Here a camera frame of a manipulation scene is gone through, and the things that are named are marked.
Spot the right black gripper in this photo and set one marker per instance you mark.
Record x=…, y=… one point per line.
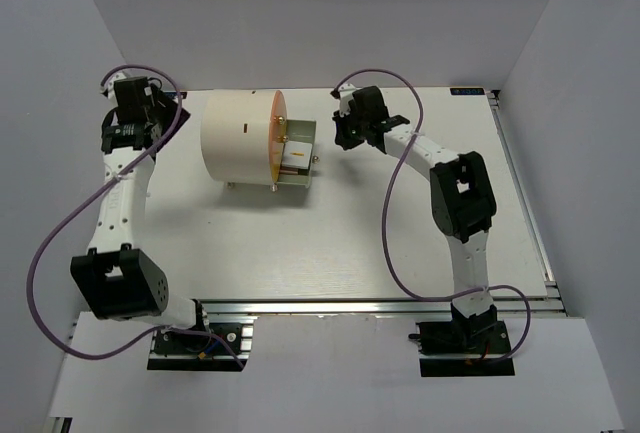
x=340, y=138

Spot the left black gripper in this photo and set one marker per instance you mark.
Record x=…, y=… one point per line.
x=160, y=96

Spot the pale green bottom drawer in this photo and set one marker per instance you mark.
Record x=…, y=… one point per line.
x=303, y=131

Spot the white square compact with gold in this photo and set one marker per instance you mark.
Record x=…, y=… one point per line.
x=297, y=154

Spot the pink rectangular palette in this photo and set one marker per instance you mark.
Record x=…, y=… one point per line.
x=293, y=171

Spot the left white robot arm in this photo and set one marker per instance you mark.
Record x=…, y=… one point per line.
x=117, y=279

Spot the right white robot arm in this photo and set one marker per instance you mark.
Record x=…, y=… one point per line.
x=462, y=200

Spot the cream round drawer organizer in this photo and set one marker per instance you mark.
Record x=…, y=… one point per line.
x=242, y=135

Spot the blue label sticker right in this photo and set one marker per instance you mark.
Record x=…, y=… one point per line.
x=467, y=91

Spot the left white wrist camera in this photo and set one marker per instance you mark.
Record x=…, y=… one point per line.
x=107, y=89

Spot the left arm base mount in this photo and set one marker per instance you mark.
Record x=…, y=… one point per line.
x=226, y=351

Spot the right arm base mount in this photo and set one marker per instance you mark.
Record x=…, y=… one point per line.
x=464, y=347

